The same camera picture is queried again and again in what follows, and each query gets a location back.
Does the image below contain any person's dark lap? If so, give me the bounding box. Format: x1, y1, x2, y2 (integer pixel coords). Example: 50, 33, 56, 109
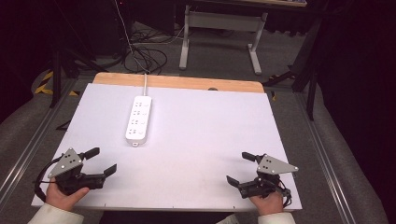
98, 211, 235, 224

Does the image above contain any white power strip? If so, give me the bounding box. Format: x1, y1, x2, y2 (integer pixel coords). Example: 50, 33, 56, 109
124, 95, 153, 147

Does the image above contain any white metal desk frame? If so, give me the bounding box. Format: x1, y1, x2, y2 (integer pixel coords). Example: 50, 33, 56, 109
178, 4, 269, 76

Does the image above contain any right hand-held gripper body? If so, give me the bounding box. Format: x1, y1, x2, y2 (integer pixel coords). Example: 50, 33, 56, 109
237, 154, 300, 200

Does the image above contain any person's right hand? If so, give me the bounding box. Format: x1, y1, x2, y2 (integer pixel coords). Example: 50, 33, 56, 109
248, 190, 285, 217

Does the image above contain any person's left hand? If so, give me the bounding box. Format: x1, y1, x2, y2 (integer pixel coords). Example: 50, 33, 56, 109
45, 180, 91, 213

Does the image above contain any white power strip cable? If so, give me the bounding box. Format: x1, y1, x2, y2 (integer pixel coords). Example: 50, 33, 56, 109
114, 0, 149, 97

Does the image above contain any black metal stand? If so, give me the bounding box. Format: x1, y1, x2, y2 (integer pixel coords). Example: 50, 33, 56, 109
262, 12, 325, 121

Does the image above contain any black tripod stand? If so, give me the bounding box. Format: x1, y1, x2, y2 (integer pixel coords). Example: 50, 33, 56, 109
49, 0, 108, 109

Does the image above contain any yellow black floor tape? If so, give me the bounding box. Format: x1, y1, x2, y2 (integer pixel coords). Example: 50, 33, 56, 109
34, 70, 80, 97

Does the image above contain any white table cover board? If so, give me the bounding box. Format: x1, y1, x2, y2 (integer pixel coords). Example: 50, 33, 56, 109
31, 82, 304, 213

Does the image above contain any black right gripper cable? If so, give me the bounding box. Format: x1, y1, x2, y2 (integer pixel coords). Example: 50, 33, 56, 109
276, 175, 294, 209

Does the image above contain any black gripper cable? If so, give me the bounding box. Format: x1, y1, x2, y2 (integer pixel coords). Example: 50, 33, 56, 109
276, 175, 294, 209
34, 156, 64, 203

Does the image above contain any aluminium rail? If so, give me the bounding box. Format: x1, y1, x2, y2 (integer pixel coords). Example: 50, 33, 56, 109
293, 92, 347, 224
0, 78, 78, 202

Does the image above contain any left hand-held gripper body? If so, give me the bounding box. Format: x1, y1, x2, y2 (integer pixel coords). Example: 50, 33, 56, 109
48, 147, 107, 197

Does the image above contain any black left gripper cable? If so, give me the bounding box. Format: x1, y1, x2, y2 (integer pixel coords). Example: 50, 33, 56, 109
34, 156, 64, 203

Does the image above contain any black floor cable bundle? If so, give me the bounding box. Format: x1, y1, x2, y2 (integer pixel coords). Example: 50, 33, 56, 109
122, 26, 185, 76

